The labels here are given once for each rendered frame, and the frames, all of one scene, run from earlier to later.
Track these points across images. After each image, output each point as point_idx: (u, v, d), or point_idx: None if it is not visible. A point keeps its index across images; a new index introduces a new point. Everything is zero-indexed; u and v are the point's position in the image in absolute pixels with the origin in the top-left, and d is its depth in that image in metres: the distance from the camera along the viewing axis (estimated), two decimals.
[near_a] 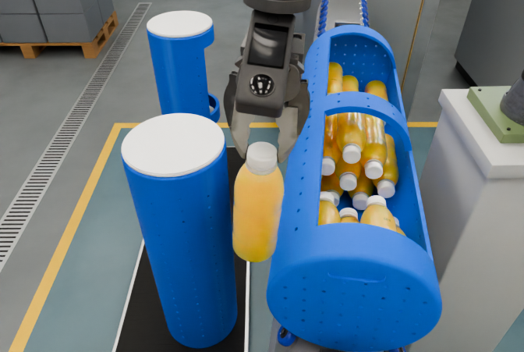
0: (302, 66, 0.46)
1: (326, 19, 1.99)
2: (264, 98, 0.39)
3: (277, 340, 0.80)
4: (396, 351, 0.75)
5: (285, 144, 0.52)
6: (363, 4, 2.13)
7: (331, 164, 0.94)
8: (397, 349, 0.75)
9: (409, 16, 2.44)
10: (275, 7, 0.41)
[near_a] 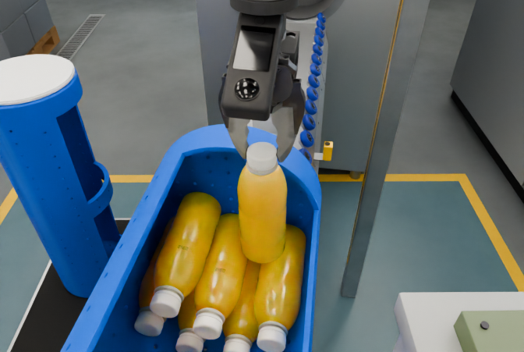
0: (293, 66, 0.45)
1: None
2: (249, 102, 0.39)
3: None
4: None
5: (283, 144, 0.51)
6: (316, 38, 1.51)
7: None
8: None
9: (386, 49, 1.82)
10: (260, 8, 0.40)
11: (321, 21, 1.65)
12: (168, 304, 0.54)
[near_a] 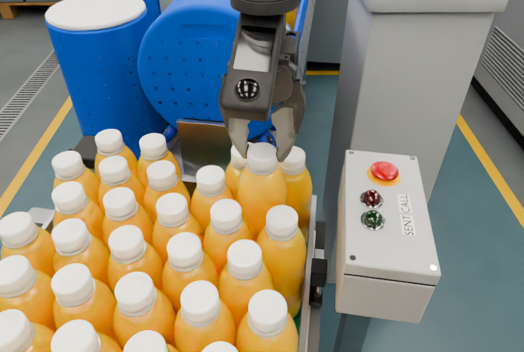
0: (293, 66, 0.45)
1: None
2: (249, 103, 0.39)
3: None
4: (263, 136, 0.82)
5: (283, 144, 0.51)
6: None
7: None
8: (264, 135, 0.82)
9: None
10: (260, 9, 0.40)
11: None
12: None
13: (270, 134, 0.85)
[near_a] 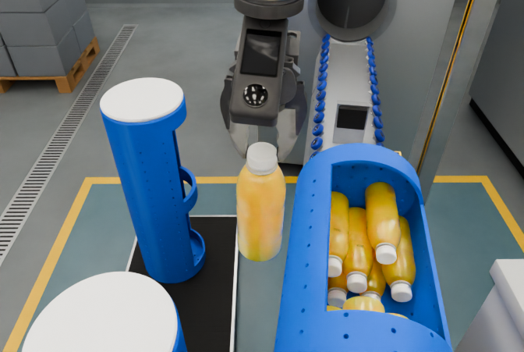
0: (297, 69, 0.45)
1: (326, 84, 1.62)
2: (258, 109, 0.39)
3: None
4: None
5: (284, 144, 0.51)
6: (371, 61, 1.76)
7: None
8: None
9: (423, 67, 2.08)
10: (267, 13, 0.40)
11: (371, 44, 1.91)
12: (336, 267, 0.80)
13: None
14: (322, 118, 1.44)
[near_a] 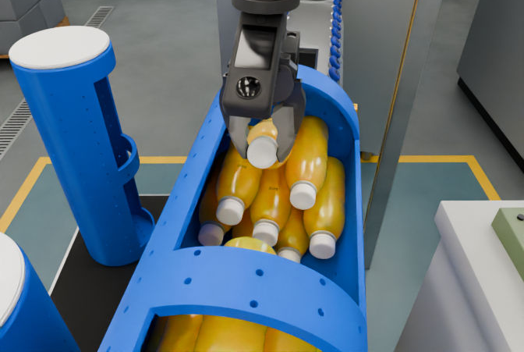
0: (294, 65, 0.45)
1: None
2: (251, 101, 0.39)
3: None
4: None
5: (283, 144, 0.51)
6: (335, 15, 1.57)
7: None
8: None
9: (399, 29, 1.88)
10: (261, 8, 0.40)
11: (338, 0, 1.71)
12: (233, 210, 0.61)
13: None
14: None
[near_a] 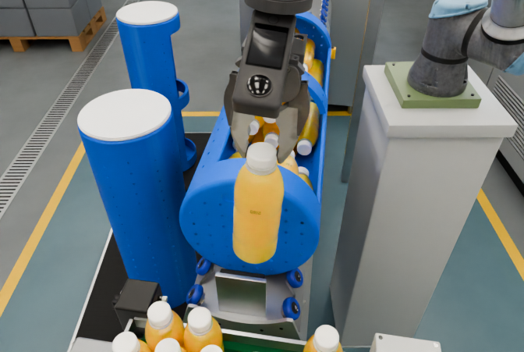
0: (302, 67, 0.46)
1: None
2: (261, 99, 0.39)
3: (196, 272, 0.93)
4: (292, 275, 0.89)
5: (285, 145, 0.52)
6: None
7: (254, 124, 1.09)
8: (292, 273, 0.89)
9: None
10: (275, 8, 0.41)
11: None
12: None
13: (297, 270, 0.91)
14: None
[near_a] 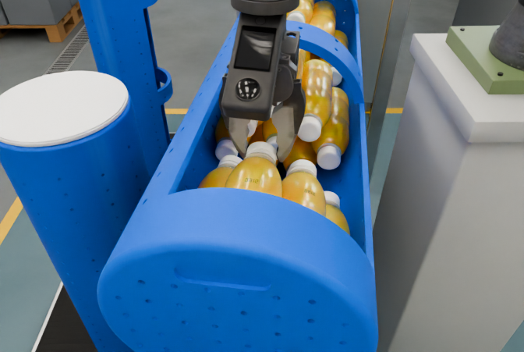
0: (294, 66, 0.45)
1: None
2: (250, 102, 0.39)
3: None
4: None
5: (283, 144, 0.51)
6: None
7: (249, 120, 0.67)
8: None
9: None
10: (260, 8, 0.40)
11: None
12: None
13: None
14: None
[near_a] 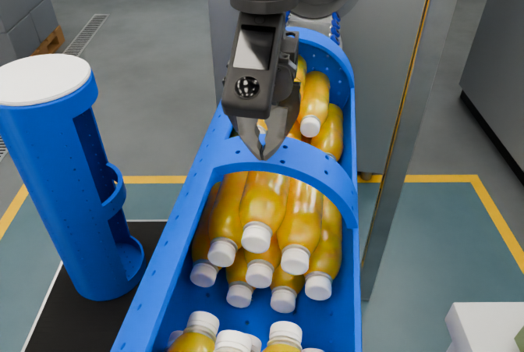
0: (293, 65, 0.45)
1: None
2: (249, 101, 0.39)
3: None
4: None
5: (270, 144, 0.52)
6: (334, 37, 1.48)
7: (227, 252, 0.59)
8: None
9: (401, 48, 1.80)
10: (260, 8, 0.41)
11: (337, 20, 1.62)
12: None
13: None
14: None
